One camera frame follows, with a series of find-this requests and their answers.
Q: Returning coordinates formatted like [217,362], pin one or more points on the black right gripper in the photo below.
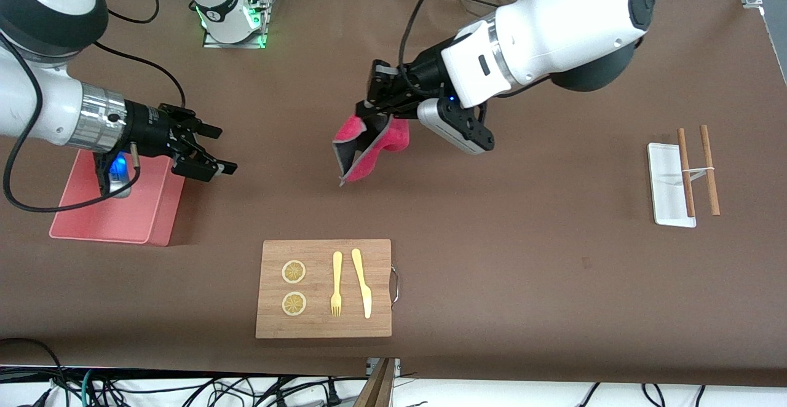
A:
[145,125]

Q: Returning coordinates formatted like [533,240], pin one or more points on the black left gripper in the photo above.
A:
[426,69]

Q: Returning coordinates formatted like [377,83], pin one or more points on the pink and grey cloth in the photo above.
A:
[393,136]

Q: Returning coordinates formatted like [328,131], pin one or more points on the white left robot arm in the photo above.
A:
[553,32]

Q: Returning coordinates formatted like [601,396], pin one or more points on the pink plastic bin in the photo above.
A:
[141,210]

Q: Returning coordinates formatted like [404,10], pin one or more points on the brown table cover sheet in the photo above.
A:
[430,210]

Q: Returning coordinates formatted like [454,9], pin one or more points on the lemon slice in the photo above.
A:
[294,304]
[294,272]

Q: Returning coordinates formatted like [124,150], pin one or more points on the yellow plastic knife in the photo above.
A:
[358,265]

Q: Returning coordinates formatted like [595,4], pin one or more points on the yellow plastic fork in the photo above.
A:
[337,272]

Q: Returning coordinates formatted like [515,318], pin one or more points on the wooden cutting board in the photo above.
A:
[320,328]

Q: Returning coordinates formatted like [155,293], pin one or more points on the wooden beam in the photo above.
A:
[375,388]

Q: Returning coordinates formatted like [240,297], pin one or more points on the white rack base tray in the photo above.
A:
[667,198]

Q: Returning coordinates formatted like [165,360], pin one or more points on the wooden rack rod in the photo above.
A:
[712,185]
[688,192]

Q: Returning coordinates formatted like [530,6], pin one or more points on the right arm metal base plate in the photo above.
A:
[212,42]

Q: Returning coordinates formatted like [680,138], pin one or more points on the small metal bracket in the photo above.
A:
[395,365]

